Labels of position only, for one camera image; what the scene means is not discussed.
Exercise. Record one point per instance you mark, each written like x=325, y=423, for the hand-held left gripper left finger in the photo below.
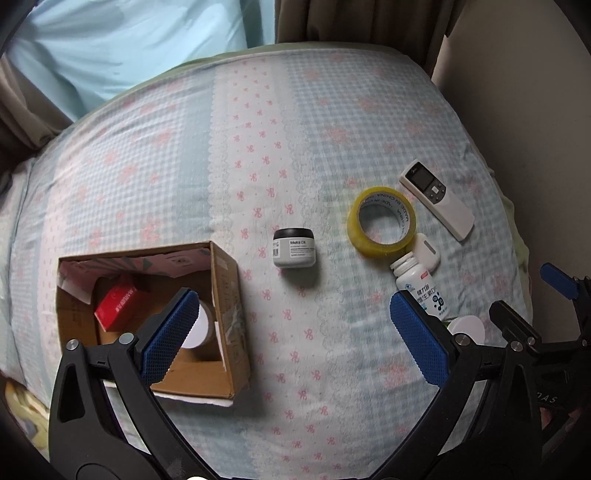
x=168, y=339

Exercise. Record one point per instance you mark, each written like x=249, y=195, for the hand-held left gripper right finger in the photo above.
x=418, y=344

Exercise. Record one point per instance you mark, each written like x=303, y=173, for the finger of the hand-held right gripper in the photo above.
x=512, y=323
x=558, y=279

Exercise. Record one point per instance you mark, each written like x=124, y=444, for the white round lid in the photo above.
x=468, y=328

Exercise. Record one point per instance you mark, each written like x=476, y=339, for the white pill bottle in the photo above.
x=425, y=290

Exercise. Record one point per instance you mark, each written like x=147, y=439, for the brown cardboard box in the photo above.
x=226, y=323

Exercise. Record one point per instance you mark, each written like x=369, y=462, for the small white oval case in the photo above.
x=427, y=251

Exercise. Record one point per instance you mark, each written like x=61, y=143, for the yellow packing tape roll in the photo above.
x=358, y=224

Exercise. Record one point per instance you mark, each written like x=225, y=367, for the white remote control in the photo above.
x=438, y=198

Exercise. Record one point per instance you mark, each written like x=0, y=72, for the grey jar with black lid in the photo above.
x=295, y=254

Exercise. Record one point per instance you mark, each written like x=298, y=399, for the small red box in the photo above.
x=117, y=307

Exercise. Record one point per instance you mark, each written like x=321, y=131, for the yellow green cloth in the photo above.
x=23, y=415

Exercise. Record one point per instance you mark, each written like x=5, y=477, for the checked floral bed sheet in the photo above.
x=323, y=138

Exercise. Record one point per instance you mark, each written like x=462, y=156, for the brown curtain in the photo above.
x=351, y=23
x=23, y=106

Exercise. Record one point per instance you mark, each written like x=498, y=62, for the light blue curtain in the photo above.
x=138, y=46

